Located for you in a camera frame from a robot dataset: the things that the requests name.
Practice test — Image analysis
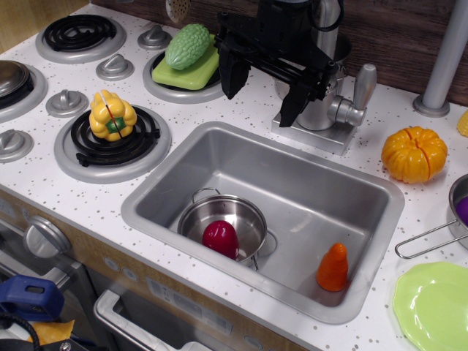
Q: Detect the front right black coil burner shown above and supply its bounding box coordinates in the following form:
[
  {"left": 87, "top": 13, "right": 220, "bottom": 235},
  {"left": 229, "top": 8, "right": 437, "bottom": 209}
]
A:
[{"left": 54, "top": 105, "right": 171, "bottom": 184}]

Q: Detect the rear left black coil burner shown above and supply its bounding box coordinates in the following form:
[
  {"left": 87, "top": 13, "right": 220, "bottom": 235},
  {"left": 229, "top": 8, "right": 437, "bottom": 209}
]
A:
[{"left": 35, "top": 15, "right": 127, "bottom": 64}]

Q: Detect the light green cutting board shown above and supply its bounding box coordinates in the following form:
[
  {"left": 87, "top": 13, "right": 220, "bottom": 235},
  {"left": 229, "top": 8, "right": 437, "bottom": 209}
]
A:
[{"left": 151, "top": 45, "right": 219, "bottom": 91}]

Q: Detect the yellow toy corn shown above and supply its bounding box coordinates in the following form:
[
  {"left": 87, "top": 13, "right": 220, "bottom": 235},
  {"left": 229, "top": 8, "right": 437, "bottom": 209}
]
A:
[{"left": 456, "top": 110, "right": 468, "bottom": 137}]

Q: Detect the grey stove knob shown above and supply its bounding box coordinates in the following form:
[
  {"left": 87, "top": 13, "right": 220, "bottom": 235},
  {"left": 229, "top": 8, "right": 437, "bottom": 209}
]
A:
[
  {"left": 96, "top": 53, "right": 135, "bottom": 81},
  {"left": 1, "top": 129, "right": 34, "bottom": 164},
  {"left": 45, "top": 89, "right": 88, "bottom": 118},
  {"left": 137, "top": 25, "right": 172, "bottom": 50}
]

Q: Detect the grey stove knob front left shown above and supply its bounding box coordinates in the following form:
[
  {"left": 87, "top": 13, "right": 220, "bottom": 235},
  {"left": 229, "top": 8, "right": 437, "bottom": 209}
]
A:
[{"left": 1, "top": 129, "right": 34, "bottom": 164}]

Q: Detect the yellow cloth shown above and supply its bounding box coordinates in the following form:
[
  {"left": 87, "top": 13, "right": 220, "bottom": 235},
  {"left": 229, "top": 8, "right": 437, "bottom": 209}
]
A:
[{"left": 32, "top": 320, "right": 75, "bottom": 346}]

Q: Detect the black cable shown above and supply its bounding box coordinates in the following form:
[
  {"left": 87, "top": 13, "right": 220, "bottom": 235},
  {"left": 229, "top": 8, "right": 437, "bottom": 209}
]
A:
[{"left": 0, "top": 311, "right": 40, "bottom": 351}]

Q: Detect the small steel pot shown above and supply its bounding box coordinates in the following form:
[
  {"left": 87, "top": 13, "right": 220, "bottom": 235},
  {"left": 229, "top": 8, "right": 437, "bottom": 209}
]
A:
[{"left": 177, "top": 187, "right": 276, "bottom": 271}]

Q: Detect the orange toy carrot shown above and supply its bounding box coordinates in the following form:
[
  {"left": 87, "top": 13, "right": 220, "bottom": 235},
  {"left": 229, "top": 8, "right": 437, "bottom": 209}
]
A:
[{"left": 316, "top": 243, "right": 348, "bottom": 292}]

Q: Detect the rear right burner ring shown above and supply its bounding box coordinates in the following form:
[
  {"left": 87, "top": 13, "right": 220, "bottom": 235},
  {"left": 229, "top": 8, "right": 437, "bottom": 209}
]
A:
[{"left": 142, "top": 49, "right": 235, "bottom": 105}]

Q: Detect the black coil burner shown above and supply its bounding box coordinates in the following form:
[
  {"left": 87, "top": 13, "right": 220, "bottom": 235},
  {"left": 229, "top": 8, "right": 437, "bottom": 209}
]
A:
[
  {"left": 54, "top": 105, "right": 171, "bottom": 184},
  {"left": 35, "top": 15, "right": 127, "bottom": 64}
]

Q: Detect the yellow toy bell pepper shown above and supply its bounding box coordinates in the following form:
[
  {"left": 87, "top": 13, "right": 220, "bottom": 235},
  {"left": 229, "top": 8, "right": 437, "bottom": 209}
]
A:
[{"left": 88, "top": 90, "right": 137, "bottom": 142}]

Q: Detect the grey oven dial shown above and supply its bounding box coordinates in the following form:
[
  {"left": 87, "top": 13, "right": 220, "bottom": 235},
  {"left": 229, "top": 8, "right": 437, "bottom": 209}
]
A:
[{"left": 23, "top": 216, "right": 72, "bottom": 259}]

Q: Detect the steel pot lid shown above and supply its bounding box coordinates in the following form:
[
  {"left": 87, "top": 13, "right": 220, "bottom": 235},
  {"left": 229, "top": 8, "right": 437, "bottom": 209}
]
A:
[{"left": 1, "top": 60, "right": 34, "bottom": 99}]

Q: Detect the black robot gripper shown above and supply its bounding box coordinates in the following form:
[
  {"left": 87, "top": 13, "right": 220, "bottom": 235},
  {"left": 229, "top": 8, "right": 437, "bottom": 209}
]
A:
[{"left": 215, "top": 1, "right": 344, "bottom": 128}]

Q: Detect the grey stove knob rear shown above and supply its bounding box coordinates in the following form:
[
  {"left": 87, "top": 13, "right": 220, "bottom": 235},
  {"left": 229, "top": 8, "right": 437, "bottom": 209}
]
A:
[{"left": 137, "top": 25, "right": 172, "bottom": 50}]

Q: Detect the silver toy faucet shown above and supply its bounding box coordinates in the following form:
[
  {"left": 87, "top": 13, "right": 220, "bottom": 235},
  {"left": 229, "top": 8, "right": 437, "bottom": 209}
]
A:
[{"left": 271, "top": 0, "right": 378, "bottom": 156}]

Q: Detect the light green plate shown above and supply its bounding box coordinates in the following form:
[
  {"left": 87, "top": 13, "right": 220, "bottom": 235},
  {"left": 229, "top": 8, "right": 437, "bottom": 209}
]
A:
[{"left": 393, "top": 262, "right": 467, "bottom": 350}]

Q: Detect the orange toy pumpkin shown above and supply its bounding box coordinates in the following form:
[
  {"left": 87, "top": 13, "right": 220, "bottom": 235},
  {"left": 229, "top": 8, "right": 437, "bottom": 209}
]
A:
[{"left": 381, "top": 127, "right": 448, "bottom": 184}]

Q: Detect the silver oven door handle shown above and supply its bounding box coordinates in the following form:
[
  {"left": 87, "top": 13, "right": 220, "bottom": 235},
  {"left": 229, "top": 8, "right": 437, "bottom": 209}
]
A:
[{"left": 94, "top": 290, "right": 200, "bottom": 350}]

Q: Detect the green toy bitter gourd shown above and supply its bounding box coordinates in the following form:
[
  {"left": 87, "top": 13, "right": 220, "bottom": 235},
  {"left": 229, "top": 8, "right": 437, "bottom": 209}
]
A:
[{"left": 165, "top": 23, "right": 211, "bottom": 70}]

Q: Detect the burner ring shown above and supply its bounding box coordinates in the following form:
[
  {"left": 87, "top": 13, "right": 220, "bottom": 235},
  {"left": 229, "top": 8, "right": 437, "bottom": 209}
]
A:
[
  {"left": 142, "top": 49, "right": 235, "bottom": 105},
  {"left": 0, "top": 60, "right": 49, "bottom": 124}
]

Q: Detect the blue clamp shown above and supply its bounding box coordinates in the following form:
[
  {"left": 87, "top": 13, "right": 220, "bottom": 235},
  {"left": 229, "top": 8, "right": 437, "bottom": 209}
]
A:
[{"left": 1, "top": 275, "right": 64, "bottom": 322}]

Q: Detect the steel saucepan with wire handle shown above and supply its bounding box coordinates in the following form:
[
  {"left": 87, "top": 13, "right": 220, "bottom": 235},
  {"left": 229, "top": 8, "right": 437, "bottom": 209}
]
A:
[{"left": 394, "top": 175, "right": 467, "bottom": 260}]

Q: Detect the grey vertical pole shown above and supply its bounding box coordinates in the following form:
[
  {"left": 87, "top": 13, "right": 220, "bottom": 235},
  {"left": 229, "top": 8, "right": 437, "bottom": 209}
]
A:
[{"left": 413, "top": 1, "right": 467, "bottom": 118}]

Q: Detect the grey stove knob left middle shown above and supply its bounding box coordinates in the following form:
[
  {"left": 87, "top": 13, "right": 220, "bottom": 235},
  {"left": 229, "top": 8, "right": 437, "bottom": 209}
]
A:
[{"left": 45, "top": 89, "right": 88, "bottom": 118}]

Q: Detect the red toy pepper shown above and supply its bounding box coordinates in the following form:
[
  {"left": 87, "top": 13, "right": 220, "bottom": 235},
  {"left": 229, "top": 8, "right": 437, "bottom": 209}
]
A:
[{"left": 202, "top": 220, "right": 239, "bottom": 260}]

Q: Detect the front left burner ring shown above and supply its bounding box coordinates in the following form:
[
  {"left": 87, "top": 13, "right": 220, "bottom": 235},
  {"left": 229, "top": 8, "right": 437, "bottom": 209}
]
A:
[{"left": 0, "top": 60, "right": 49, "bottom": 124}]

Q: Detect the slotted spoon utensil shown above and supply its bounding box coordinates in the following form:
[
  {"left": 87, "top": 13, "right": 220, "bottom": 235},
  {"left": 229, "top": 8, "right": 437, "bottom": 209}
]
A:
[{"left": 165, "top": 0, "right": 192, "bottom": 24}]

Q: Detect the purple toy eggplant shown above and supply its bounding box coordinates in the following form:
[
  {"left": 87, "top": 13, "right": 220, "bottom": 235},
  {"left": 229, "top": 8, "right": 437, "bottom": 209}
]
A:
[{"left": 456, "top": 197, "right": 468, "bottom": 226}]

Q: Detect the grey sink basin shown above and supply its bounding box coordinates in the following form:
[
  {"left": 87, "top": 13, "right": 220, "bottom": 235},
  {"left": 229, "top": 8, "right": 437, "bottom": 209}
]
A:
[{"left": 121, "top": 122, "right": 404, "bottom": 324}]

